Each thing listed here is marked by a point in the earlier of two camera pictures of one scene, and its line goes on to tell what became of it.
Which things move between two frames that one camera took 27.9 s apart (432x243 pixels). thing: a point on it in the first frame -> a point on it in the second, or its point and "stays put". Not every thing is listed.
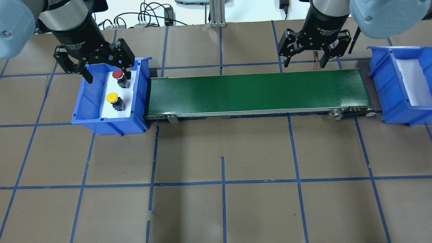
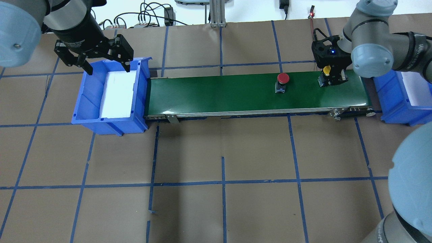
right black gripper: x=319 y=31 -> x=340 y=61
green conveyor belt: x=337 y=93 stays put
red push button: x=123 y=82 -> x=282 y=78
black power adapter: x=169 y=16 stays put
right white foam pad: x=415 y=82 stays put
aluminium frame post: x=217 y=12 stays put
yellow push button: x=118 y=104 -> x=326 y=70
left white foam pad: x=110 y=85 stays put
